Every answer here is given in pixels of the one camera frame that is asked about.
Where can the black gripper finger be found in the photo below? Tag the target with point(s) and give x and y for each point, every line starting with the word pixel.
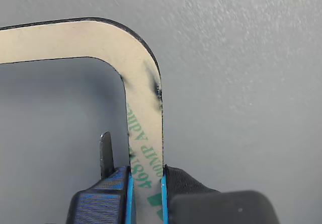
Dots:
pixel 100 204
pixel 213 209

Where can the thin rectangular adhesive frame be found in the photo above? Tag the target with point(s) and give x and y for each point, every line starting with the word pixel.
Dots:
pixel 141 83

